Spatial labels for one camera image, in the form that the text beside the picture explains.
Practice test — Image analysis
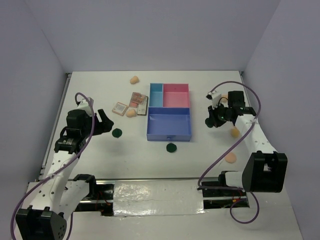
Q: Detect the dark green compact front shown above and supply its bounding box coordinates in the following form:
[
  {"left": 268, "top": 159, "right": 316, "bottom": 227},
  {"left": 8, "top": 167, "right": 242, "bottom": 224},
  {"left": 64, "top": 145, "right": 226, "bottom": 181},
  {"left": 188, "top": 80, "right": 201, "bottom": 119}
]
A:
[{"left": 166, "top": 143, "right": 177, "bottom": 153}]

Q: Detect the dark green round compact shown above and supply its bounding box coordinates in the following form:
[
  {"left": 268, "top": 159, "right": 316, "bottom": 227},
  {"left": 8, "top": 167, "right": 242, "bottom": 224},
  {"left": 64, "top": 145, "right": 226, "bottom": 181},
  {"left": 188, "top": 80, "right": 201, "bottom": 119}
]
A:
[{"left": 205, "top": 118, "right": 213, "bottom": 128}]

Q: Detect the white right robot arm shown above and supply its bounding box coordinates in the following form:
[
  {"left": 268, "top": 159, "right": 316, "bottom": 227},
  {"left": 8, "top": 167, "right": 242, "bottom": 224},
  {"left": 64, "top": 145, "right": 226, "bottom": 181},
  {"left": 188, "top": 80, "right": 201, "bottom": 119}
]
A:
[{"left": 205, "top": 91, "right": 288, "bottom": 196}]

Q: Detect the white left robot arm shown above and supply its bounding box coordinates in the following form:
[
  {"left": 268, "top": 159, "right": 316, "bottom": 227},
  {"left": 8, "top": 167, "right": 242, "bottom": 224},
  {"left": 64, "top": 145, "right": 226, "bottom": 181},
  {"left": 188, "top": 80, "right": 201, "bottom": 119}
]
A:
[{"left": 14, "top": 108, "right": 114, "bottom": 240}]

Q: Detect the yellow teardrop makeup sponge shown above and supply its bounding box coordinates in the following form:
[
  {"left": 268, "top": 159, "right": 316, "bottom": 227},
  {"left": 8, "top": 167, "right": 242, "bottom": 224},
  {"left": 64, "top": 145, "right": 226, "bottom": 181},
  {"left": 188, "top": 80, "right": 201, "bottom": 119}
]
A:
[{"left": 230, "top": 127, "right": 240, "bottom": 138}]

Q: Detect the orange square blush palette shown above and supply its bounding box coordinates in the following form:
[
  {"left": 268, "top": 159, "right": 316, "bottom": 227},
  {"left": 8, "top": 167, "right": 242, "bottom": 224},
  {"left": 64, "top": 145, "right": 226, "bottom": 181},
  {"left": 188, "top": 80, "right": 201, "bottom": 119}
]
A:
[{"left": 112, "top": 102, "right": 129, "bottom": 116}]

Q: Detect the tan sponge beside palettes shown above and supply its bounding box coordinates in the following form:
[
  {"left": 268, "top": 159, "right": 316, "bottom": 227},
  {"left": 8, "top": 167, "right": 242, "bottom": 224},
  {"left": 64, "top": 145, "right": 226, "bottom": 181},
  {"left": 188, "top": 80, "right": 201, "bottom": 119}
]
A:
[{"left": 126, "top": 109, "right": 137, "bottom": 118}]

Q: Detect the pink blush palette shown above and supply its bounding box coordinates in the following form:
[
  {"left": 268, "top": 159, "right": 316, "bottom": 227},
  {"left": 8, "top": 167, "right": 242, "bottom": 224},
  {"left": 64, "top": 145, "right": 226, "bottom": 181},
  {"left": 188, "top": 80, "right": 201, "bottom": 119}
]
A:
[{"left": 129, "top": 98, "right": 139, "bottom": 108}]

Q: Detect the pink round puff near base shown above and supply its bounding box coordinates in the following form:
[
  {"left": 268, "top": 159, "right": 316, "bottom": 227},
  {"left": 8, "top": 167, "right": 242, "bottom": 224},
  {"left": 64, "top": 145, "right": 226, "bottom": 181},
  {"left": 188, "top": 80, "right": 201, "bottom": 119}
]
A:
[{"left": 224, "top": 152, "right": 237, "bottom": 164}]

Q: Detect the patterned eyeshadow palette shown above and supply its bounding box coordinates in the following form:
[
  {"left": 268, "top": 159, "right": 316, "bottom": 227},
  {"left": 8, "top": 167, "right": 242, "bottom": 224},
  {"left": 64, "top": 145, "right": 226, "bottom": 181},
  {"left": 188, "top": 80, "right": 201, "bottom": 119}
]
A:
[{"left": 130, "top": 92, "right": 146, "bottom": 105}]

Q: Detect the three-colour compartment organizer tray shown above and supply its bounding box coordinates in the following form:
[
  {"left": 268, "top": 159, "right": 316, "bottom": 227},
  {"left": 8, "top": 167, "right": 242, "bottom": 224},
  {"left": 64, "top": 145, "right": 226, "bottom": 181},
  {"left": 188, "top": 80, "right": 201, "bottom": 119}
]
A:
[{"left": 146, "top": 83, "right": 192, "bottom": 142}]

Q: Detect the tan sponge at back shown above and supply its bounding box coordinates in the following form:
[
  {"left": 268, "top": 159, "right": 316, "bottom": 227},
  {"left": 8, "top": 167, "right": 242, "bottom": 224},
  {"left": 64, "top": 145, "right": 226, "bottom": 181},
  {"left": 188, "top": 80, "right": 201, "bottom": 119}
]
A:
[{"left": 129, "top": 75, "right": 140, "bottom": 85}]

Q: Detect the silver tape covered panel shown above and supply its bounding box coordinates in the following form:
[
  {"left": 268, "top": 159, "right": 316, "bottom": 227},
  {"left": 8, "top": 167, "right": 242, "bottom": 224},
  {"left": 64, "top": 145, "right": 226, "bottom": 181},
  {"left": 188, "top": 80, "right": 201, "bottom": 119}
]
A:
[{"left": 113, "top": 179, "right": 205, "bottom": 217}]

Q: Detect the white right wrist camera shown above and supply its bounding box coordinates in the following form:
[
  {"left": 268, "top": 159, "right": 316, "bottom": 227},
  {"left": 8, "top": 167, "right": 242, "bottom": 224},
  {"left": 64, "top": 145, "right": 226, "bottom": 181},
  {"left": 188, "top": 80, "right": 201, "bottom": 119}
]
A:
[{"left": 206, "top": 90, "right": 222, "bottom": 109}]

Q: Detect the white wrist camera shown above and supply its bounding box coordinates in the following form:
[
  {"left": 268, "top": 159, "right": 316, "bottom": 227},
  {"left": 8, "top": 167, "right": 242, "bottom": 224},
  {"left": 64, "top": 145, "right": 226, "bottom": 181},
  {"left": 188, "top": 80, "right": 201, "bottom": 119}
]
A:
[
  {"left": 77, "top": 97, "right": 94, "bottom": 116},
  {"left": 206, "top": 90, "right": 222, "bottom": 109}
]

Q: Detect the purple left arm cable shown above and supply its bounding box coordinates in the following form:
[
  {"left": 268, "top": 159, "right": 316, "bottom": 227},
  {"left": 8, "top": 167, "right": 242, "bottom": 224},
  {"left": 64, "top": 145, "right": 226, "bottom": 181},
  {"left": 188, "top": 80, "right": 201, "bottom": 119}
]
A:
[{"left": 9, "top": 92, "right": 97, "bottom": 240}]

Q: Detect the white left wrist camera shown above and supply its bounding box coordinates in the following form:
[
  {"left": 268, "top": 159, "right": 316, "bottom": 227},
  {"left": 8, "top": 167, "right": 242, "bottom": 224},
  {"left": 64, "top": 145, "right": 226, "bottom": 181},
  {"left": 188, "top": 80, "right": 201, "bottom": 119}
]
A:
[{"left": 77, "top": 97, "right": 94, "bottom": 116}]

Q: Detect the aluminium table edge rail left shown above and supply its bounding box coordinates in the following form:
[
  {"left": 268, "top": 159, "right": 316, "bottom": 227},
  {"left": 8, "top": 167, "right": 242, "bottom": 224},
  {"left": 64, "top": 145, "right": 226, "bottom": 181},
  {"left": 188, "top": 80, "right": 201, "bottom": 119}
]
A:
[{"left": 35, "top": 72, "right": 72, "bottom": 182}]

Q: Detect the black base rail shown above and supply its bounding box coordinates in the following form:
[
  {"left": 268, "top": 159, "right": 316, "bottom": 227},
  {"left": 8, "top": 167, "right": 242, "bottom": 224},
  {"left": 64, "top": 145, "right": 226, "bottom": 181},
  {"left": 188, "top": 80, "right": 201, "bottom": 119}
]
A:
[{"left": 75, "top": 178, "right": 250, "bottom": 217}]

